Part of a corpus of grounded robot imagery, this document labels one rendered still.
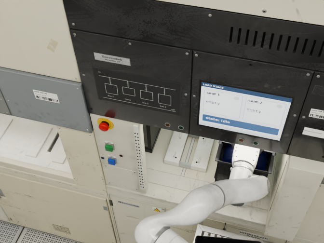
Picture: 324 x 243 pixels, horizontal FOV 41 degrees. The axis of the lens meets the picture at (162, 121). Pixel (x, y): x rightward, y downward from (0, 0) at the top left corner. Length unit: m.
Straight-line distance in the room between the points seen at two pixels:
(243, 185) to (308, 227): 0.54
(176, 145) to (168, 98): 0.74
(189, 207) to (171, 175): 0.83
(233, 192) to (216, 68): 0.43
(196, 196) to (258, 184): 0.32
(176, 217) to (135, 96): 0.46
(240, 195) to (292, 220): 0.39
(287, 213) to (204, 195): 0.57
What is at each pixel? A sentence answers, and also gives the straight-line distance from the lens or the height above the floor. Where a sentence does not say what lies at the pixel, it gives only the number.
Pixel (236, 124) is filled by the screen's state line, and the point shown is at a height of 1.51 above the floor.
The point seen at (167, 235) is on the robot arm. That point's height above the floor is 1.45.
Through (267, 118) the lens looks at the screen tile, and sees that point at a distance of 1.45.
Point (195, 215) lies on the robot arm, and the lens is 1.30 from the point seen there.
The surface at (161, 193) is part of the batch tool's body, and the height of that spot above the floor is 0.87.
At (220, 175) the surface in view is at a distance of 1.91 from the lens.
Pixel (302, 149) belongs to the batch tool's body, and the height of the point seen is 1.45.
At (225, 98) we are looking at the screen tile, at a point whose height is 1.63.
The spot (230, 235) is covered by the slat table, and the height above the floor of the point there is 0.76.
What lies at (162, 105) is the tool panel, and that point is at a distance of 1.50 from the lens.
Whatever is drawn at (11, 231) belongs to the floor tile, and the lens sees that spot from 3.12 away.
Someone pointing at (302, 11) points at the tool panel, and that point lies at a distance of 1.17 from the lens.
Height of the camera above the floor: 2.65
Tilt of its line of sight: 50 degrees down
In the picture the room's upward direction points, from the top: 2 degrees counter-clockwise
